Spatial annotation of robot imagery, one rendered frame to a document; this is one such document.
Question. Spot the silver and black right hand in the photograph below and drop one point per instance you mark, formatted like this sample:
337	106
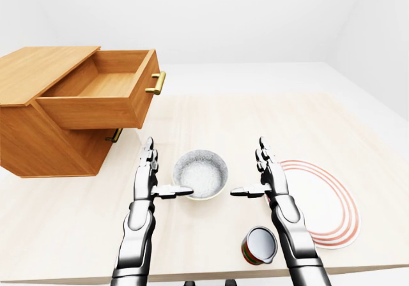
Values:
271	179

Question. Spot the silver and black left hand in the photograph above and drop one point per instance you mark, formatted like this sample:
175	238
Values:
145	180

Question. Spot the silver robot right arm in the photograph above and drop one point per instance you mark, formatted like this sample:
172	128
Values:
300	244

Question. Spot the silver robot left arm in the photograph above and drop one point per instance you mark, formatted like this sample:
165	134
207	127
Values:
134	244

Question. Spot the grey patterned bowl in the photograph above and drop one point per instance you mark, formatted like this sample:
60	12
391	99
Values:
201	174

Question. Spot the wooden cabinet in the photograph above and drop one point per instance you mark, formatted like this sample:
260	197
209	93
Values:
22	75

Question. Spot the white plate with red rings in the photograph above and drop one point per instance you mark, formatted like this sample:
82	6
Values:
319	203

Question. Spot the closed wooden drawer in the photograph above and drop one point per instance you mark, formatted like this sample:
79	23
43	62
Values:
92	145

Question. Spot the red and green tin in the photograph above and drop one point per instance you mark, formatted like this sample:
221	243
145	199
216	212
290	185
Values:
260	244

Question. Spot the open wooden drawer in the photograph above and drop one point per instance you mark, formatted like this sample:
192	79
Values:
105	85

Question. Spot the small dark shape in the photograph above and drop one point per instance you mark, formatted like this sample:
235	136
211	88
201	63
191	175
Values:
189	283
230	282

